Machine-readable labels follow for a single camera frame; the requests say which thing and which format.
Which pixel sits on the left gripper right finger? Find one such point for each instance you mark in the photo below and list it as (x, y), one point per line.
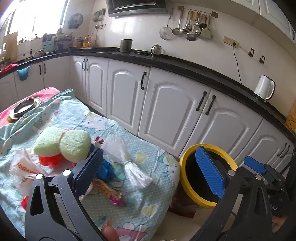
(211, 173)

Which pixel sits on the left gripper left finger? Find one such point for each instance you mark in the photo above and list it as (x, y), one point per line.
(84, 172)

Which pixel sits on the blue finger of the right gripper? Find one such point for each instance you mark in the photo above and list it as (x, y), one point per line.
(254, 165)

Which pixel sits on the yellow rimmed trash bin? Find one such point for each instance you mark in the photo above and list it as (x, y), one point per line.
(192, 179)

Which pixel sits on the black kitchen countertop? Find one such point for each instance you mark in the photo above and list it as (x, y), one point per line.
(191, 70)

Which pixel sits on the red mesh scrubber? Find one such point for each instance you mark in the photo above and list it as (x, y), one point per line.
(54, 161)

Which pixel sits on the green knitted sponge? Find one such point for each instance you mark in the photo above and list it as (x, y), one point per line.
(73, 145)

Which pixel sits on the orange pink snack wrapper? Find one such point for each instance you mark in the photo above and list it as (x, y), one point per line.
(113, 195)

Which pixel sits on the white mesh bundle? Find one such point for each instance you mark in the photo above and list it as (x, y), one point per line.
(116, 147)

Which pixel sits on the white MUZHI plastic bag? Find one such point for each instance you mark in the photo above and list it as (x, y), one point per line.
(23, 170)

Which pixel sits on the red plastic piece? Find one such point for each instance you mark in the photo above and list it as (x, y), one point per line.
(24, 202)

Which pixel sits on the cartoon print bed sheet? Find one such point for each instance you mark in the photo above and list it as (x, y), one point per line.
(70, 174)

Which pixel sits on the white electric kettle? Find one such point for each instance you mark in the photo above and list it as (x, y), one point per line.
(265, 88)

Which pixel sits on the pink blanket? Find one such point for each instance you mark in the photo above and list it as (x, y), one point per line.
(44, 95)

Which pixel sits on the metal bowl on plate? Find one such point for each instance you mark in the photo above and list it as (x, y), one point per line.
(22, 108)

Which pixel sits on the blue hanging basin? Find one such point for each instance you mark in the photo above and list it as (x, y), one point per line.
(23, 73)

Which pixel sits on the black pot on counter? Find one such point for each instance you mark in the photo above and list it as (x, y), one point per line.
(125, 45)

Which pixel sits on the steel kettle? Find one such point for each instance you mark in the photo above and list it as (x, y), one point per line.
(156, 50)

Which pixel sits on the hanging steel ladle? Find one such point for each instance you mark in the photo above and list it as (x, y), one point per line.
(178, 31)

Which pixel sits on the range hood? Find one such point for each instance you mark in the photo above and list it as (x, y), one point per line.
(117, 8)

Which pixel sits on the wall power socket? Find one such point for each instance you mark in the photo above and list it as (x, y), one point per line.
(231, 42)

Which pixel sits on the round wall fan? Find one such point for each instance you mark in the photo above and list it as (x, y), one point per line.
(75, 21)

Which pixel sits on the wire strainer ladle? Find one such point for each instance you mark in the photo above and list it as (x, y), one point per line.
(166, 32)

